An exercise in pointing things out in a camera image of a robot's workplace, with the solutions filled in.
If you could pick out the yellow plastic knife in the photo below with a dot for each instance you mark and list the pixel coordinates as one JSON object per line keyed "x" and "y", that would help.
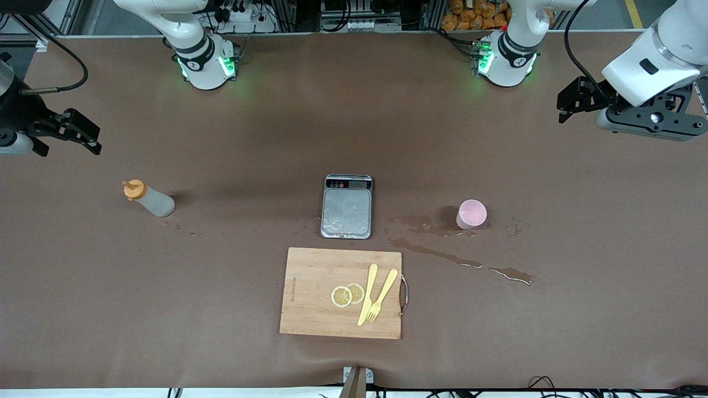
{"x": 367, "y": 298}

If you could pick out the long water puddle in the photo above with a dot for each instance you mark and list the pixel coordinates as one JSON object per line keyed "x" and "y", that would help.
{"x": 398, "y": 242}

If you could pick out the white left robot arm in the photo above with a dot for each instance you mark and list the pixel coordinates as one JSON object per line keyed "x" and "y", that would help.
{"x": 506, "y": 61}

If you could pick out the white power strip with plugs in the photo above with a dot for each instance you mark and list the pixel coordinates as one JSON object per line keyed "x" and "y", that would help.
{"x": 243, "y": 16}

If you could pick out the lemon slice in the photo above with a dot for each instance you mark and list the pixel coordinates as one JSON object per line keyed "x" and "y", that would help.
{"x": 341, "y": 296}
{"x": 358, "y": 292}

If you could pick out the pink plastic cup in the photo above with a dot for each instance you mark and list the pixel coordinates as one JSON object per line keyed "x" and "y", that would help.
{"x": 471, "y": 214}

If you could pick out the wide water puddle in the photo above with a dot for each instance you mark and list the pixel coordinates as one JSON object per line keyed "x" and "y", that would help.
{"x": 420, "y": 223}

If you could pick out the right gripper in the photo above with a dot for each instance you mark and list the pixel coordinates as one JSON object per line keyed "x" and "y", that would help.
{"x": 16, "y": 112}

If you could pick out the silver digital kitchen scale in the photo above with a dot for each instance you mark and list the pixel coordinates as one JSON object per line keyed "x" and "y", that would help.
{"x": 347, "y": 213}

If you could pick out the translucent sauce bottle orange cap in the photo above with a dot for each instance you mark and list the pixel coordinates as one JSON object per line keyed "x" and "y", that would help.
{"x": 155, "y": 203}

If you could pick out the aluminium edge rail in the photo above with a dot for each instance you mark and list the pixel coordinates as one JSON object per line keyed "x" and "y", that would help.
{"x": 701, "y": 97}

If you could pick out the orange snack packets pile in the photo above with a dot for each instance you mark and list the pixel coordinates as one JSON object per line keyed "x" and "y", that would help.
{"x": 475, "y": 14}

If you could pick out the small water puddle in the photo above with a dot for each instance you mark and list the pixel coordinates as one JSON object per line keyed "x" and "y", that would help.
{"x": 514, "y": 273}

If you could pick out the yellow plastic fork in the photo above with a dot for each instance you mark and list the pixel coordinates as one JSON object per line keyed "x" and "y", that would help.
{"x": 387, "y": 284}

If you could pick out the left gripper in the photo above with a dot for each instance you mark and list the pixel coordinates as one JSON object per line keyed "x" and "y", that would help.
{"x": 598, "y": 97}

